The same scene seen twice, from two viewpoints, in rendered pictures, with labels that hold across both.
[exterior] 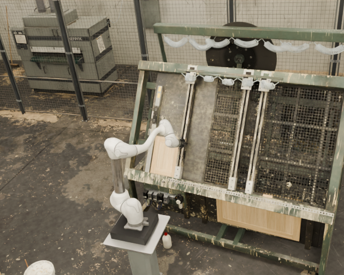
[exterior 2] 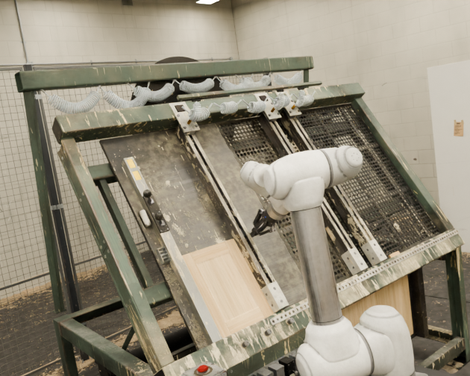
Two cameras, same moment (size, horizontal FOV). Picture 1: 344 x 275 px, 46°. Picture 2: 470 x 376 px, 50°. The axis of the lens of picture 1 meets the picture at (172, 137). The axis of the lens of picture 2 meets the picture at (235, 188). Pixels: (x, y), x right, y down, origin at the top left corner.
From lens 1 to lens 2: 3.75 m
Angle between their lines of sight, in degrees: 66
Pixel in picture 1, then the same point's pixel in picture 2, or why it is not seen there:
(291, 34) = (250, 63)
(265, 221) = not seen: hidden behind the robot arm
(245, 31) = (195, 66)
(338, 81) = (349, 88)
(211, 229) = not seen: outside the picture
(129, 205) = (395, 314)
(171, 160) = (244, 286)
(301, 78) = (318, 92)
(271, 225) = not seen: hidden behind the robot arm
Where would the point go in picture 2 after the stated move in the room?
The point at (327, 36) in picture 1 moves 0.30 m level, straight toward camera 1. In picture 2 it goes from (284, 63) to (317, 55)
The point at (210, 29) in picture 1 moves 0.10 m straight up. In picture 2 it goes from (141, 69) to (138, 51)
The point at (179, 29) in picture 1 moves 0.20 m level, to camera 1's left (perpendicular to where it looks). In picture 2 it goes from (82, 74) to (57, 74)
